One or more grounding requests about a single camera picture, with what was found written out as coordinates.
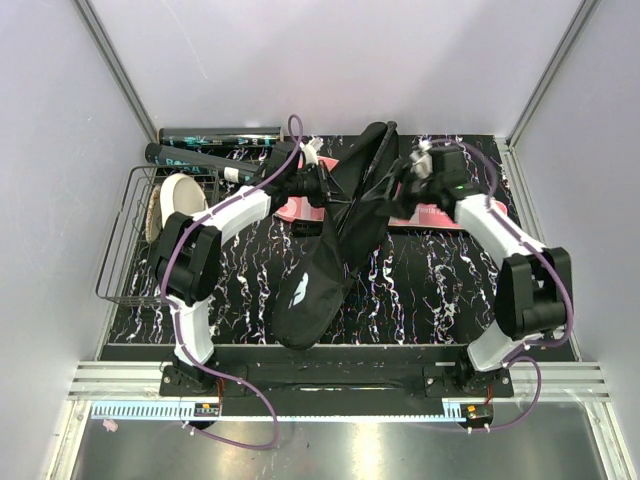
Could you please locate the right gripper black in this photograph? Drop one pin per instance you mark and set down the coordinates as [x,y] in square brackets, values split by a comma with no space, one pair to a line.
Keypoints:
[400,207]

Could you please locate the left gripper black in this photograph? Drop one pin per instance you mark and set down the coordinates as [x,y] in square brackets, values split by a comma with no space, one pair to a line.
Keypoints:
[323,196]

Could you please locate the pink racket cover bag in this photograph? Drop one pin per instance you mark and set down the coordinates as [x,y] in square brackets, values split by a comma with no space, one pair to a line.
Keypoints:
[435,215]

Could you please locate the black racket bag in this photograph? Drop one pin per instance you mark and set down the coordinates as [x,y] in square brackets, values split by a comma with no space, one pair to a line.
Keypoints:
[313,293]

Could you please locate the black teal shuttlecock tube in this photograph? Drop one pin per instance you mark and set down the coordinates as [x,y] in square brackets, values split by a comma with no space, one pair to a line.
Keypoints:
[196,137]

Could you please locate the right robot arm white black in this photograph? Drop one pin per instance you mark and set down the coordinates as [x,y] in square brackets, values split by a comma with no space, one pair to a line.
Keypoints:
[533,305]

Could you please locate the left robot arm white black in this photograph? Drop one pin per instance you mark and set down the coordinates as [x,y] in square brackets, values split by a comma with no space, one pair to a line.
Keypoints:
[187,262]

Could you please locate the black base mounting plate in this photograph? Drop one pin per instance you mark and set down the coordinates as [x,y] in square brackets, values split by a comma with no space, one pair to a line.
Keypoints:
[421,380]

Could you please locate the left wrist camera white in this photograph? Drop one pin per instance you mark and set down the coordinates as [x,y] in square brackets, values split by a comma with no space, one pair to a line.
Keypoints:
[310,150]

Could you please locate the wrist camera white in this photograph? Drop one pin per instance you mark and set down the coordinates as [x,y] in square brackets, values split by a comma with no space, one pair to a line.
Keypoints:
[421,160]
[310,150]

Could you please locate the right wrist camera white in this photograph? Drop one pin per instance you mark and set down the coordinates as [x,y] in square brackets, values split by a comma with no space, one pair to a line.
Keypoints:
[421,160]

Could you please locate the black wire basket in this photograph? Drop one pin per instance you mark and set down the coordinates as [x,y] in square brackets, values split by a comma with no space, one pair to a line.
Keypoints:
[126,276]

